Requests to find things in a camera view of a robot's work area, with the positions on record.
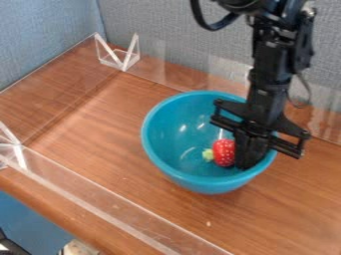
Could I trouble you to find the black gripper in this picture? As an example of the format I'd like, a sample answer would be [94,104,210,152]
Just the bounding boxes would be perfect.
[210,98,312,169]

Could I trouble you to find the red toy strawberry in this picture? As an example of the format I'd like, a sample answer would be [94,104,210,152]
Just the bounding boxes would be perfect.
[202,138,234,167]

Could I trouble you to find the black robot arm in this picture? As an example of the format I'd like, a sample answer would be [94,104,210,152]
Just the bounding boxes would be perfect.
[211,0,316,169]

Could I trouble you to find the blue plastic bowl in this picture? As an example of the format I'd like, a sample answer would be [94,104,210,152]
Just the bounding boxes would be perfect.
[142,91,277,195]

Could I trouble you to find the clear acrylic back barrier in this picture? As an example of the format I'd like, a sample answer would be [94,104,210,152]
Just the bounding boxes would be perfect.
[130,55,341,145]

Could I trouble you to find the clear acrylic barrier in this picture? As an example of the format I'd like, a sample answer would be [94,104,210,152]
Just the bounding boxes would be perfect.
[0,146,231,255]
[130,55,341,145]

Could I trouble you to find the clear acrylic front barrier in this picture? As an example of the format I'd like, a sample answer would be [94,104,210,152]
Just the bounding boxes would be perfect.
[0,146,231,255]

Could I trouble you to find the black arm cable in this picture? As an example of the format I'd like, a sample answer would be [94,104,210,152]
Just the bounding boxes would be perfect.
[189,0,243,33]

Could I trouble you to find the clear acrylic corner bracket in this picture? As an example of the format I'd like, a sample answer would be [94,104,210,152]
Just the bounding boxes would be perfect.
[94,33,142,72]

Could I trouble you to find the clear acrylic left bracket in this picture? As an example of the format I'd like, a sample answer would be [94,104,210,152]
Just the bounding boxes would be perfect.
[0,122,27,169]

